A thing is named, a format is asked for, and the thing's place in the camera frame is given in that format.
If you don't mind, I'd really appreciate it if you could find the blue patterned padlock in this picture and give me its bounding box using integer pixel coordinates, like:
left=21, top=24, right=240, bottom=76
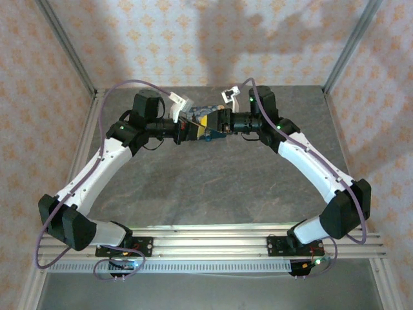
left=188, top=103, right=227, bottom=142

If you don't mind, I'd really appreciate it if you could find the grey metal panel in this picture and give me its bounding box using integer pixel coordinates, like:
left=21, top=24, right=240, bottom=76
left=37, top=260, right=385, bottom=310

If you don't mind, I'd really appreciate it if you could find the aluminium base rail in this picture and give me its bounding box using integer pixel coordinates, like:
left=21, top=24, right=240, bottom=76
left=38, top=225, right=387, bottom=260

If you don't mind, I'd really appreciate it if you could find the aluminium frame post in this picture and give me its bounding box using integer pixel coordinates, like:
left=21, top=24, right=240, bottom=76
left=34, top=0, right=97, bottom=95
left=322, top=0, right=385, bottom=95

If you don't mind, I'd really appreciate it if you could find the small circuit board with leds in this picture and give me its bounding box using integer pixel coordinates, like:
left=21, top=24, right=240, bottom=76
left=289, top=256, right=327, bottom=279
left=108, top=258, right=140, bottom=279

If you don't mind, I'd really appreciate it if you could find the white slotted cable duct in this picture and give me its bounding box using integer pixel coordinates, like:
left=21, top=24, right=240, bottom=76
left=48, top=260, right=293, bottom=274

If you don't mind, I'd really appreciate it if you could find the aluminium frame side rail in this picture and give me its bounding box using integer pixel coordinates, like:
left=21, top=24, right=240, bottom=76
left=321, top=87, right=398, bottom=310
left=25, top=89, right=106, bottom=310

